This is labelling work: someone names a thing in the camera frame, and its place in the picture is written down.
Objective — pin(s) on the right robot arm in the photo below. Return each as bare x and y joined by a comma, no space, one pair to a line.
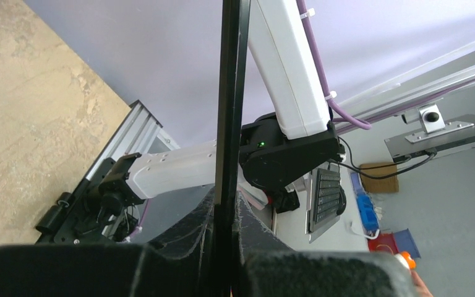
268,154

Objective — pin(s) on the aluminium frame rail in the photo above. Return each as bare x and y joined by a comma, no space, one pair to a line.
429,82

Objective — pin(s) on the beige umbrella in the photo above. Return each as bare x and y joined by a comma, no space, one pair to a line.
233,55

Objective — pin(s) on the blue plastic item on floor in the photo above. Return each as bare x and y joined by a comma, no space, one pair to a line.
366,209

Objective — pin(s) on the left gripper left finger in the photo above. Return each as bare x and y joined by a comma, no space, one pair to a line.
175,263

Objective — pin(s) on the red plastic item on floor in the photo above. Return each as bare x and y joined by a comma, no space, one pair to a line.
395,242

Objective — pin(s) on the black cables off table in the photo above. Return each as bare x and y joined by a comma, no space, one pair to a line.
363,171

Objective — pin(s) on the black base bar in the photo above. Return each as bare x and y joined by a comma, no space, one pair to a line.
77,217

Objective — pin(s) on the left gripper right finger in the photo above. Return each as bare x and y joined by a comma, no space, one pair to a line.
265,266

